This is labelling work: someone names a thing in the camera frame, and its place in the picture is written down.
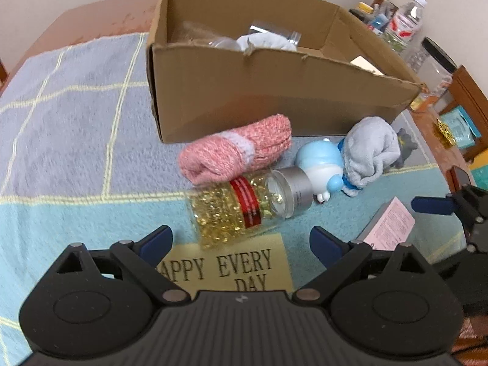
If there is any clear jar with black lid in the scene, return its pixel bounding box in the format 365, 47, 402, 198
406, 37, 458, 100

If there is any brown cardboard box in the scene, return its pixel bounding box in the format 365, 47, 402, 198
146, 0, 425, 144

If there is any wooden chair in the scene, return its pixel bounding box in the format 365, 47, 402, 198
435, 65, 488, 161

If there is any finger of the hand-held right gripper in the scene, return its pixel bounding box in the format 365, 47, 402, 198
413, 186, 468, 217

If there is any clear plastic jar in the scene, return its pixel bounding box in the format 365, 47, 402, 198
208, 19, 302, 50

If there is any gold ornament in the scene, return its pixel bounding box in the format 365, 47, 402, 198
434, 118, 457, 146

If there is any grey cat toy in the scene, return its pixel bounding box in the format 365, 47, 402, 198
389, 127, 418, 169

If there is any yellow capsule bottle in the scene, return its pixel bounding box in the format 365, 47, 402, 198
185, 167, 314, 249

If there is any pink knit sock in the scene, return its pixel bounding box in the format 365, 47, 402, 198
178, 113, 293, 187

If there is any plaid blanket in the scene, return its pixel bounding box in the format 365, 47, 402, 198
0, 32, 458, 366

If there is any cream carton box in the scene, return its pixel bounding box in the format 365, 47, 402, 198
349, 55, 384, 74

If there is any yellow lid jar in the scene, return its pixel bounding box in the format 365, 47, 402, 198
354, 2, 375, 21

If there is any blue cat figurine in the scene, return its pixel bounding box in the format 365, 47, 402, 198
296, 140, 346, 203

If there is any yellow greeting card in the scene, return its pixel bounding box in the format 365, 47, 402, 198
158, 233, 294, 294

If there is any water bottle with red label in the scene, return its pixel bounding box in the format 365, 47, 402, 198
383, 0, 427, 52

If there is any red-edged black phone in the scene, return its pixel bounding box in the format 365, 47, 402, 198
452, 166, 474, 192

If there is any pink carton box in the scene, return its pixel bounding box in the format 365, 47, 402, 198
360, 197, 416, 252

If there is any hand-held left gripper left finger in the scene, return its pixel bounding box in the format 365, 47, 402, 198
46, 226, 189, 306

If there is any white sock with blue stripes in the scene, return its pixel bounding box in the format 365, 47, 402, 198
236, 32, 298, 52

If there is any teal packet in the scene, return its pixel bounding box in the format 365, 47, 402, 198
442, 107, 482, 149

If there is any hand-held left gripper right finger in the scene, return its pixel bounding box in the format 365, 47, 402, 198
292, 226, 435, 306

